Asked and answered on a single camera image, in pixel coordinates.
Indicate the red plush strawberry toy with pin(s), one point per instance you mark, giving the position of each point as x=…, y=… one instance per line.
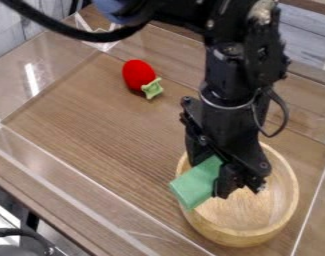
x=141, y=78

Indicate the wooden brown bowl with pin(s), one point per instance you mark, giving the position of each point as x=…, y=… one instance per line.
x=248, y=219

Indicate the clear acrylic tray wall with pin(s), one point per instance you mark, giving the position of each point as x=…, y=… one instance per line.
x=102, y=222

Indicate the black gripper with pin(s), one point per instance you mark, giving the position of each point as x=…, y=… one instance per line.
x=222, y=129

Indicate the black metal table bracket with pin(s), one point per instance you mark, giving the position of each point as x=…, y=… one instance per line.
x=38, y=243

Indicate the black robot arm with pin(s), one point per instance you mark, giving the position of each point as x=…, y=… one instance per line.
x=245, y=63

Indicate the green rectangular block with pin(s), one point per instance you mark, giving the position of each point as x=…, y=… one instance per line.
x=191, y=186

